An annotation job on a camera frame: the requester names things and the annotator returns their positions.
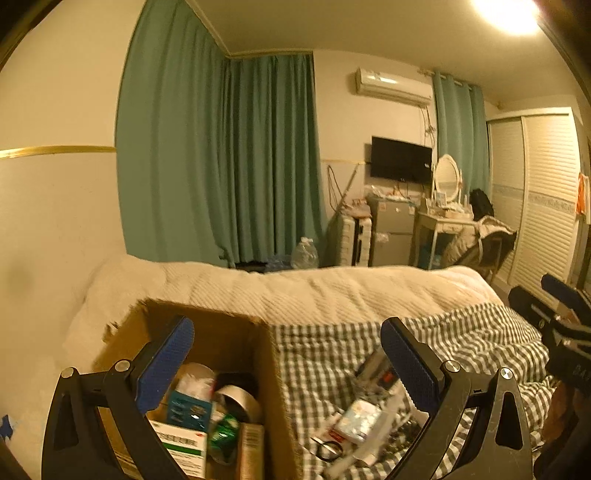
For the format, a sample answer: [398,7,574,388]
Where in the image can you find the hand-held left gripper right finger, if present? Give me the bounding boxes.
[379,316,534,480]

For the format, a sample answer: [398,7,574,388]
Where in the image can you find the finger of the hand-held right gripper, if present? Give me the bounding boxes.
[540,273,591,315]
[508,285,561,331]

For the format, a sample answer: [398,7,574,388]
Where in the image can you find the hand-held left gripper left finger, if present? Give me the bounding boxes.
[41,316,197,480]

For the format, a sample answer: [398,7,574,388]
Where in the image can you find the grey floral tissue pack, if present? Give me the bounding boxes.
[355,351,403,403]

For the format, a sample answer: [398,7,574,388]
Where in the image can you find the small blue box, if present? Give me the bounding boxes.
[165,390,214,428]

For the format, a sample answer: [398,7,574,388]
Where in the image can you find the brown cardboard box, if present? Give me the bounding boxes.
[92,298,303,480]

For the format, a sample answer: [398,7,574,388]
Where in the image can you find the light blue floral tissue pack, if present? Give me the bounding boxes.
[335,399,384,444]

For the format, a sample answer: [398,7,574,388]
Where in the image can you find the green white medicine box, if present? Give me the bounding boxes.
[148,418,208,480]

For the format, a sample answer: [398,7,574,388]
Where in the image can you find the silver tape roll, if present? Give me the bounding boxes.
[215,385,264,423]

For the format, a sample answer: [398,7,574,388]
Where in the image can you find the green packet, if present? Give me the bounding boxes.
[208,413,243,464]

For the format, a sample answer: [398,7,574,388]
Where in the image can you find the person's right hand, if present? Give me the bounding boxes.
[544,384,577,440]

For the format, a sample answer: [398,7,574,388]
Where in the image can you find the jacket on chair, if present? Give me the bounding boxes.
[441,217,518,278]

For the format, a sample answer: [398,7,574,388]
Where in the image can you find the grey white checked blanket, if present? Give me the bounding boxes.
[270,302,561,480]

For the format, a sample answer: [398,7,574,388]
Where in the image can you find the hanging orange item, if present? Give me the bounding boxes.
[575,173,591,215]

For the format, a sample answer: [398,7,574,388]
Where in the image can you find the white louvred wardrobe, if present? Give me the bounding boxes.
[487,107,587,289]

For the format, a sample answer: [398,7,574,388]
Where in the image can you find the white textured bedspread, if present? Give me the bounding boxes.
[65,251,506,365]

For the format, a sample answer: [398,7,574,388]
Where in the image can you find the black backpack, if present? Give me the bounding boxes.
[468,188,495,217]

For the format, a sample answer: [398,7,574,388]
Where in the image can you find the white dressing table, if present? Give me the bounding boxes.
[412,203,476,271]

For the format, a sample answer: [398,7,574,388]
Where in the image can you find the small grey fridge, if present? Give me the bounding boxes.
[367,194,419,267]

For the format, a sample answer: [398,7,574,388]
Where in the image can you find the white suitcase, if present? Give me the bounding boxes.
[330,215,372,267]

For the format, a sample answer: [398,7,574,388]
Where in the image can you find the large clear water bottle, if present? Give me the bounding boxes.
[292,237,319,269]

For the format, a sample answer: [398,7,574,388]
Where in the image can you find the white oval vanity mirror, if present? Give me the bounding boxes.
[433,154,462,204]

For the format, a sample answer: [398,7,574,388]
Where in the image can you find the narrow green curtain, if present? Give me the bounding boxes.
[431,71,491,195]

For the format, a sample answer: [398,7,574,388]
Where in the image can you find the wide green curtain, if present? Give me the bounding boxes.
[115,0,326,268]

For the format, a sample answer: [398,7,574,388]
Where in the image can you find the white air conditioner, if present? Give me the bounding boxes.
[355,67,432,108]

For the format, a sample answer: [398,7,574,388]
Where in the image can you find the round ceiling lamp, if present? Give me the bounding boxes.
[471,0,541,35]

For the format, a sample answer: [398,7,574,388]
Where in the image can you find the leaning wire rack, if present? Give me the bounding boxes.
[328,164,358,217]

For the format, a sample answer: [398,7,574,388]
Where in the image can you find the black wall television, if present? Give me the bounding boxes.
[370,136,433,182]

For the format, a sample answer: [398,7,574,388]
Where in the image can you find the gold wall trim strip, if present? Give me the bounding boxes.
[0,145,116,160]

